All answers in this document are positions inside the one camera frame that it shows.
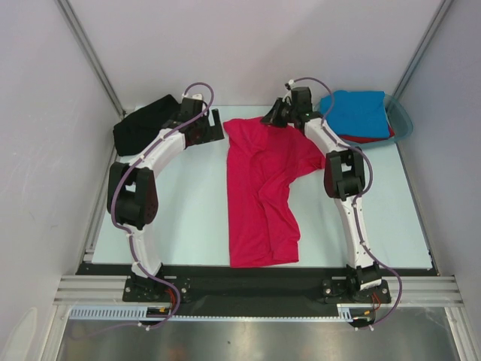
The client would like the aluminium corner post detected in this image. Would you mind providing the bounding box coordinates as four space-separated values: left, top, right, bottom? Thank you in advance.
392 0 455 99
54 0 126 118

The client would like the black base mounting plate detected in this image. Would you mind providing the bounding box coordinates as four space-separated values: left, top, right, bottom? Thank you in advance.
77 261 439 317

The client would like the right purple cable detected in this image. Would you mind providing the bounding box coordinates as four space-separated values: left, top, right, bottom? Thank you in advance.
283 76 404 332

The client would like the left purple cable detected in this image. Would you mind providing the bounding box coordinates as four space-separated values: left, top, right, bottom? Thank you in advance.
112 81 216 334

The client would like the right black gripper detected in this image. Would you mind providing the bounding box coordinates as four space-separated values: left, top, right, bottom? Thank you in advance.
261 98 298 129

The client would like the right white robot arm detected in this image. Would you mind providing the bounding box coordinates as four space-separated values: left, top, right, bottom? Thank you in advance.
261 84 382 302

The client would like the slotted cable duct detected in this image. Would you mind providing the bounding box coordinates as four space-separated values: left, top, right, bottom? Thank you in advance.
70 305 171 321
337 304 376 323

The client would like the pink t shirt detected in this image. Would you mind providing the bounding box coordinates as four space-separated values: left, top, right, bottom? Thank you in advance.
224 117 325 268

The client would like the blue t shirt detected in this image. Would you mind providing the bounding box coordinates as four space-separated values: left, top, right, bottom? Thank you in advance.
319 90 390 139

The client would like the purple cable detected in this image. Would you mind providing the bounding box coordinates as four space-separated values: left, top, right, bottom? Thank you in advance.
283 76 404 332
112 81 216 334

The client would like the folded black t shirt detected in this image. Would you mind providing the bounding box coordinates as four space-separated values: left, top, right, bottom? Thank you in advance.
113 94 180 156

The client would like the red t shirt in basket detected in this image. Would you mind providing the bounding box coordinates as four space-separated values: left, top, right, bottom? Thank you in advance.
340 126 395 144

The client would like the left aluminium corner post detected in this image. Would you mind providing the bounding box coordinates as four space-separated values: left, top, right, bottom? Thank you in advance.
54 0 126 118

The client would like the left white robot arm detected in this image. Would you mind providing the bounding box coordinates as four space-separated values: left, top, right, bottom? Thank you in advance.
107 94 224 301

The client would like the teal plastic basket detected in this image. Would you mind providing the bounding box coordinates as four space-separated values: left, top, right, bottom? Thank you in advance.
345 94 413 150

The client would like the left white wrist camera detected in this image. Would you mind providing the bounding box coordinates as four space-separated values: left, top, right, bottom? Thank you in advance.
182 91 204 102

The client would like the right slotted cable duct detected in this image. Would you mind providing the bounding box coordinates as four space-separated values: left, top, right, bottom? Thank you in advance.
337 304 376 323

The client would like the aluminium front frame rail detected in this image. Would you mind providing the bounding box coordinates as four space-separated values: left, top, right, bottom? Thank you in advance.
54 275 464 308

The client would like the left slotted cable duct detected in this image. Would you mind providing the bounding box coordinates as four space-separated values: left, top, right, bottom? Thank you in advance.
70 305 171 321

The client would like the right aluminium corner post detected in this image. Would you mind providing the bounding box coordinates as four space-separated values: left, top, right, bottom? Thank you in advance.
392 0 455 99

